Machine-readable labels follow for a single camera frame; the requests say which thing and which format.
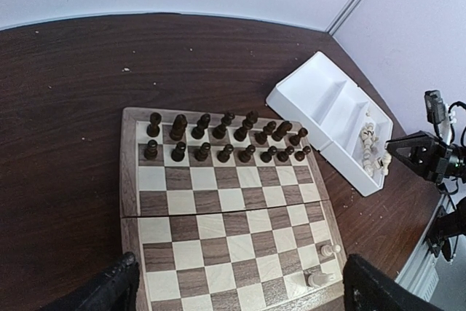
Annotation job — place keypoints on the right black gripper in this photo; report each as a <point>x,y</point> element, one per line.
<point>427,156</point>

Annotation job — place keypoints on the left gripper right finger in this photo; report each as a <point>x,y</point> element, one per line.
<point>368,288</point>

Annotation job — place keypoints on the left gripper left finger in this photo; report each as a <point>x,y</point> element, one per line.
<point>114,288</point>

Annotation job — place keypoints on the white pawn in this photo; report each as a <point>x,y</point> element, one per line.
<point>385,161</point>

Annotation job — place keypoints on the white chess piece tall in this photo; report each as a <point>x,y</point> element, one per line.
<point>317,279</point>

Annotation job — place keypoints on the white chess piece short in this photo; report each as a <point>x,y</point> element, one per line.
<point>329,250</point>

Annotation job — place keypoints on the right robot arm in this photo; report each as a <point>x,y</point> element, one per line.
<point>446,225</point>

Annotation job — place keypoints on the pile of white chess pieces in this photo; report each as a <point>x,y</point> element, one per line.
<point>369,159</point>

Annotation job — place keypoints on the wooden chess board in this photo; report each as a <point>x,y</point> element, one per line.
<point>224,236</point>

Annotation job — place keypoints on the white plastic tray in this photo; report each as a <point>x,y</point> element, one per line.
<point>333,108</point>

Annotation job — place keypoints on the dark pawn eight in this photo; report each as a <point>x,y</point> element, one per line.
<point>301,154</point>

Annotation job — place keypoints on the dark pawn seven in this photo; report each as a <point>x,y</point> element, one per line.
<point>284,155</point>

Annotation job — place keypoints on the dark pawn one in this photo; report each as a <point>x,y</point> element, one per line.
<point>151,150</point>

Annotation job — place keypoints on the dark knight right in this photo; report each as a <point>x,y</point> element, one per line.
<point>282,131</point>

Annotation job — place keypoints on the dark knight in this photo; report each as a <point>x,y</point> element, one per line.
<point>282,131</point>
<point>178,128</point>

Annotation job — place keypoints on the dark pawn two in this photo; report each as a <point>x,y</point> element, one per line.
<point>179,152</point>

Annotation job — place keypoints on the dark pawn six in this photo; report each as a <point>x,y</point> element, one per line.
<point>267,156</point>

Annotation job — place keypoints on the dark pawn three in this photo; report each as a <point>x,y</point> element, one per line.
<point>203,152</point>

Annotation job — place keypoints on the dark bishop right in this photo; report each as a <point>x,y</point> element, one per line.
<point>268,129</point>

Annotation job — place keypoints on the dark bishop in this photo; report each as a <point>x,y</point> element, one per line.
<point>268,129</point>
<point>198,131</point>

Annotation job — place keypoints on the dark rook far left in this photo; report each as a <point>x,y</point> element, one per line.
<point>153,128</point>

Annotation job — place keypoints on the dark knight left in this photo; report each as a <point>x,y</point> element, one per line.
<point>178,128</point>

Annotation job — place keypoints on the dark pawn four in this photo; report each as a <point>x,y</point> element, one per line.
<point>224,155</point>

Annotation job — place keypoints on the dark bishop left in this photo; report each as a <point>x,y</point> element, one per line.
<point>198,131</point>

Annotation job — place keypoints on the dark pawn five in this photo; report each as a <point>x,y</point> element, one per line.
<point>246,155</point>

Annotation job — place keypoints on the dark king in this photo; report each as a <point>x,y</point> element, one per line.
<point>250,120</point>

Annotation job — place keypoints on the dark queen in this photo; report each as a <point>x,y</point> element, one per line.
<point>219,132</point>

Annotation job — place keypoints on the front aluminium rail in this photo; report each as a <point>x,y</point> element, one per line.
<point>418,276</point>

